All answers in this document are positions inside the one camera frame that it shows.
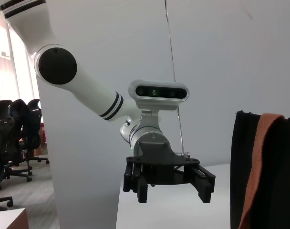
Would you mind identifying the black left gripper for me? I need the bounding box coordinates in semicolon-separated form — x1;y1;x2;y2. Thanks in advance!
123;140;217;204

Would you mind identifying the black bag with orange handles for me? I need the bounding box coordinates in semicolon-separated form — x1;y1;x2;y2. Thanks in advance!
230;110;290;229

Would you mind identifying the white desk with wood edge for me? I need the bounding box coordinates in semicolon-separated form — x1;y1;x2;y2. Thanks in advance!
0;207;29;229

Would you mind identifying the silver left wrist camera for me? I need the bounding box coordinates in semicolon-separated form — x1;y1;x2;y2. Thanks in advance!
128;79;190;125

